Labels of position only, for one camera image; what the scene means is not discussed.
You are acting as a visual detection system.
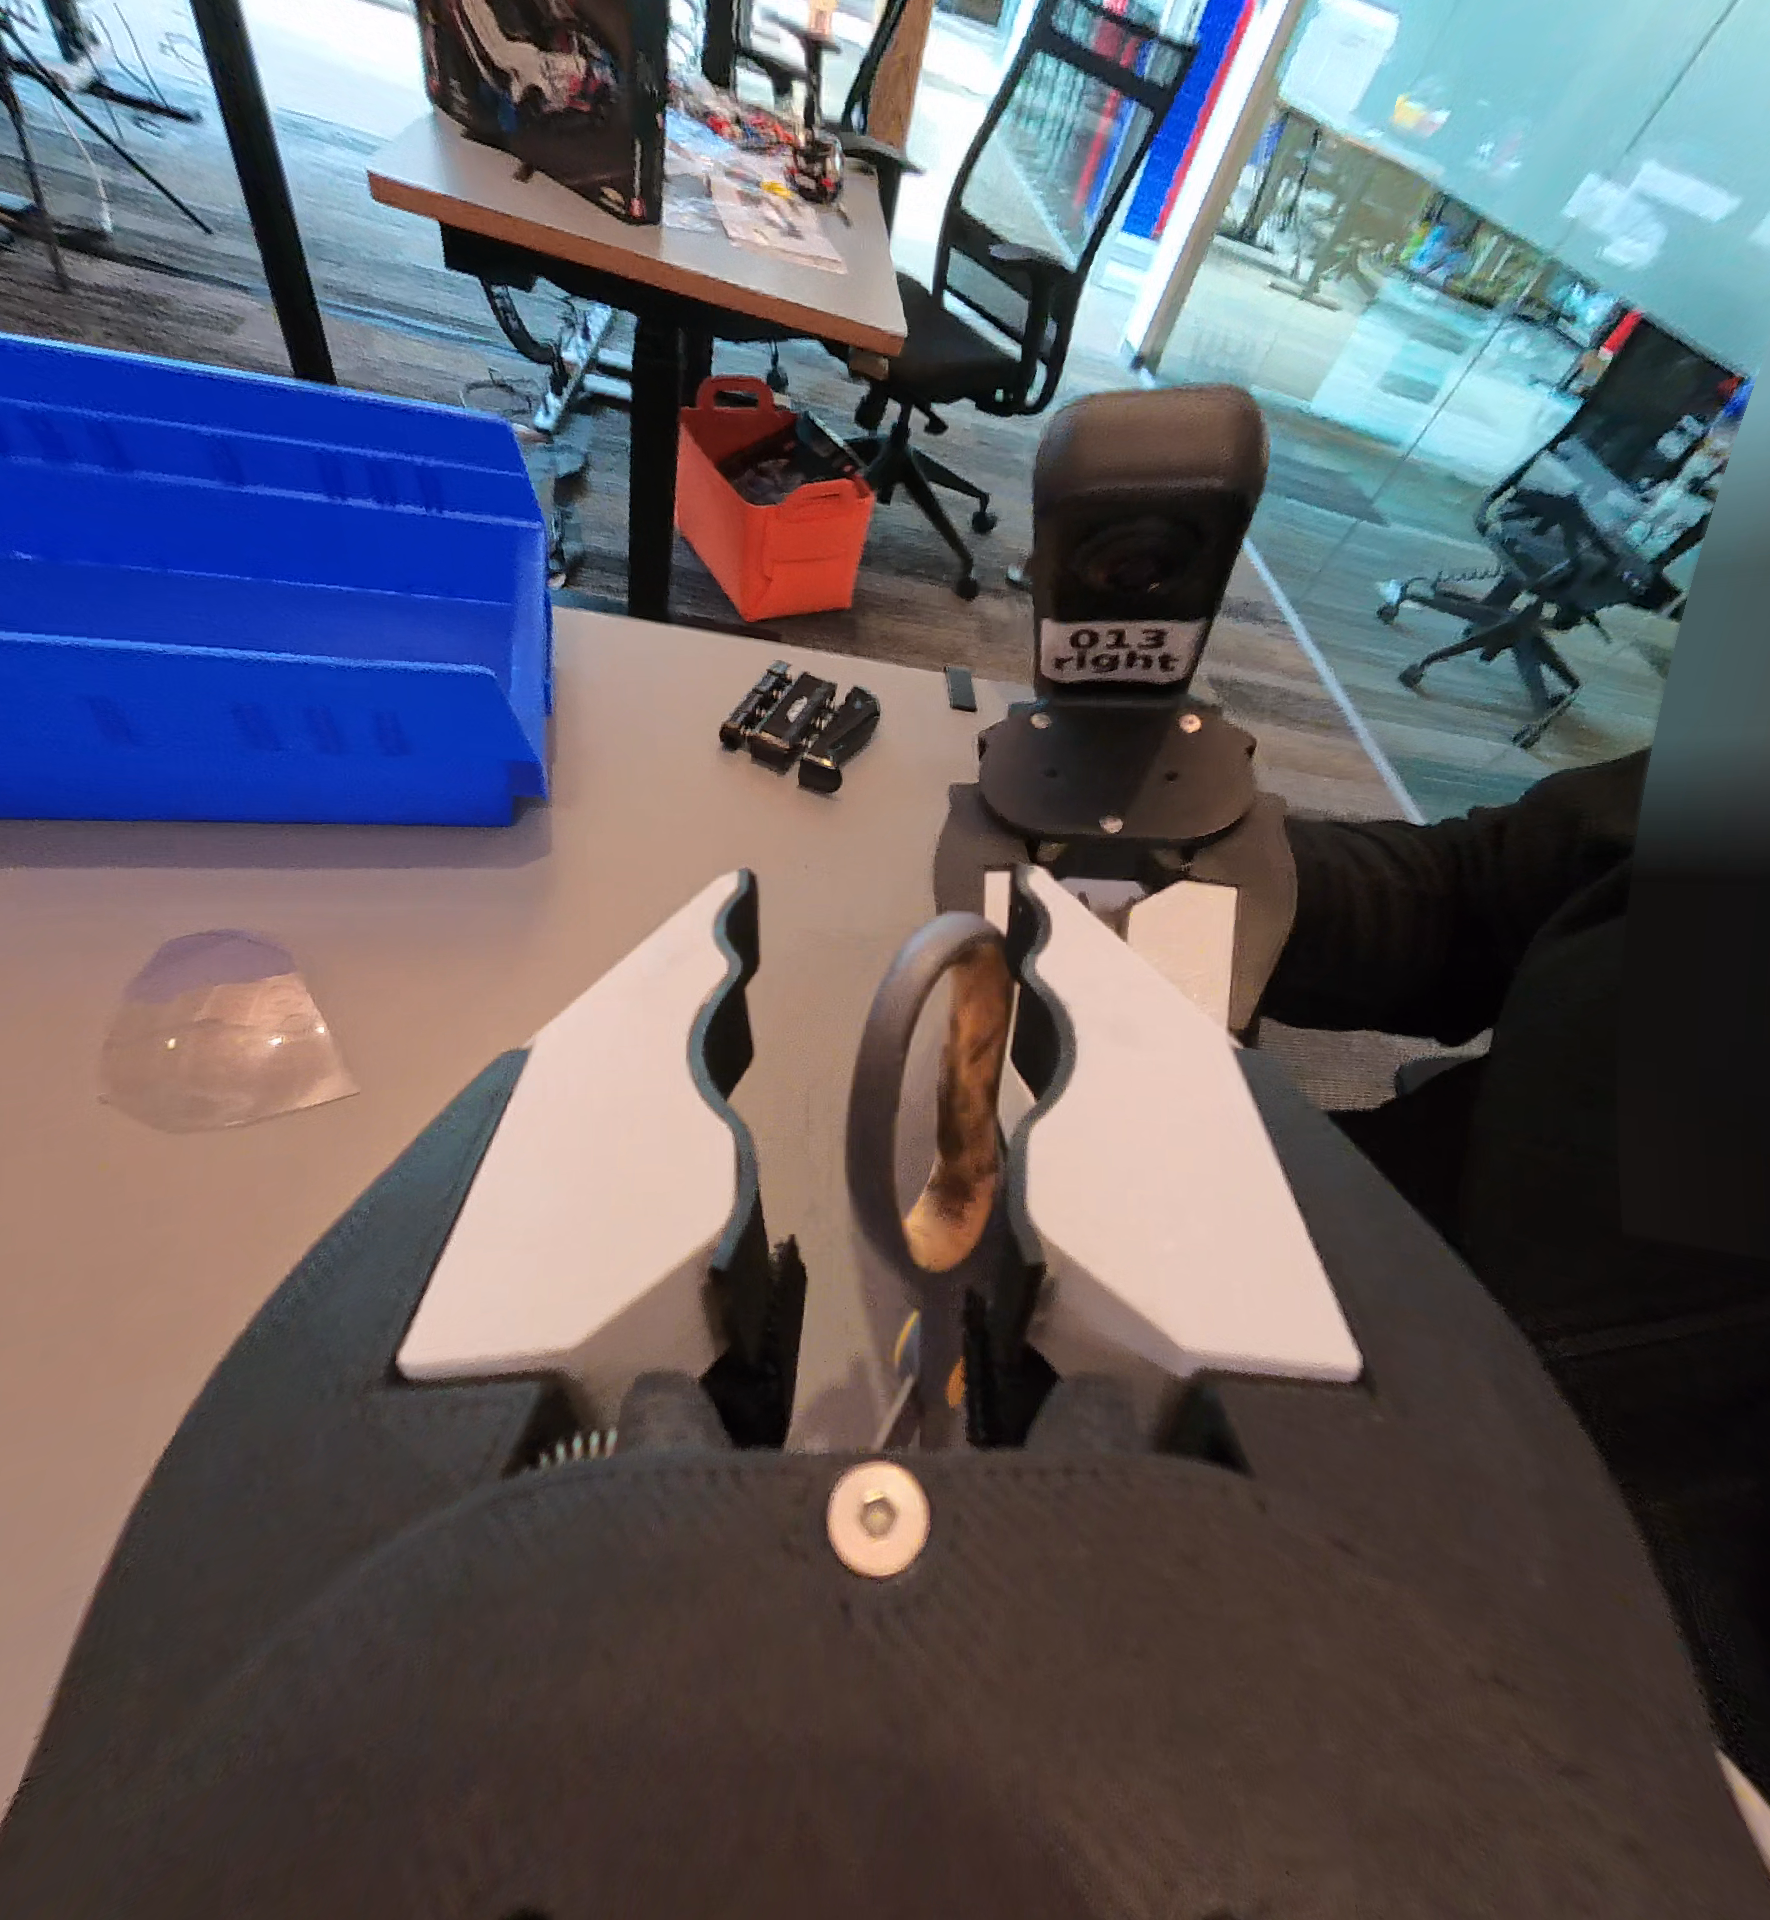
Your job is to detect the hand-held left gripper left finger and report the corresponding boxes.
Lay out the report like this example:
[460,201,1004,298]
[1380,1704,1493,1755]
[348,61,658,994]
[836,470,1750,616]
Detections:
[398,866,766,1386]

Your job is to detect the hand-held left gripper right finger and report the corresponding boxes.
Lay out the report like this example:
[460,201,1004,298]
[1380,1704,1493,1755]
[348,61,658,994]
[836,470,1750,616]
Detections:
[1006,865,1365,1386]

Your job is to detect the grey scissors with yellow lining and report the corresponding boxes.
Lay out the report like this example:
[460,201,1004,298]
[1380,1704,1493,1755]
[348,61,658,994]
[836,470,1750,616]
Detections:
[844,909,1048,1449]

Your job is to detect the black metal clamp tool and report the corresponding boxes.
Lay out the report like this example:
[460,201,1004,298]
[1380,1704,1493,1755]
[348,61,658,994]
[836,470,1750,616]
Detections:
[718,656,888,802]

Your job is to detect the clear plastic shell piece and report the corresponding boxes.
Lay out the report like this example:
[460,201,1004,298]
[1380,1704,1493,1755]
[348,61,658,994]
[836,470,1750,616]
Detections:
[95,927,366,1137]

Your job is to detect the orange fabric bag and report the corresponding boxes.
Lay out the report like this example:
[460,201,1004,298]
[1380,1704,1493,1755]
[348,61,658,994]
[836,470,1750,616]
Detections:
[674,375,880,627]

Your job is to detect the black office chair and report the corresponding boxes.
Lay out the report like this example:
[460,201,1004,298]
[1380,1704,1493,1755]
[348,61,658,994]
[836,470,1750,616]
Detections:
[843,0,1205,605]
[1375,304,1754,754]

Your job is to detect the scattered papers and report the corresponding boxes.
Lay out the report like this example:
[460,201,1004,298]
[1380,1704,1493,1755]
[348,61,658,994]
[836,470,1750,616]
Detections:
[665,76,853,276]

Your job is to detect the large blue storage bin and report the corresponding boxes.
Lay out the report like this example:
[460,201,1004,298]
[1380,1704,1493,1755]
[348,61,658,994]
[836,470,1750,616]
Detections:
[0,321,557,831]

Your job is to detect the wood-edged office desk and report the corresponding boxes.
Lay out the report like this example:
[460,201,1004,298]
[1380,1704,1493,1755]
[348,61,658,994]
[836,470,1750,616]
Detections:
[368,109,912,624]

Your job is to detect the black printed box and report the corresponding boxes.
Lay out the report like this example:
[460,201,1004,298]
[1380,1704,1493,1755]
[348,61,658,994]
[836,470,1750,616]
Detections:
[414,0,676,231]

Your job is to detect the black pole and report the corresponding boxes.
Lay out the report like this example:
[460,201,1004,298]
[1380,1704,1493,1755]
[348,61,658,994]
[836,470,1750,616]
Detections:
[189,0,341,387]

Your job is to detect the black camera tripod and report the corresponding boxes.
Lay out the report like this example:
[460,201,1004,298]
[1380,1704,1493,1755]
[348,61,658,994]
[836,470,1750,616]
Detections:
[0,0,214,298]

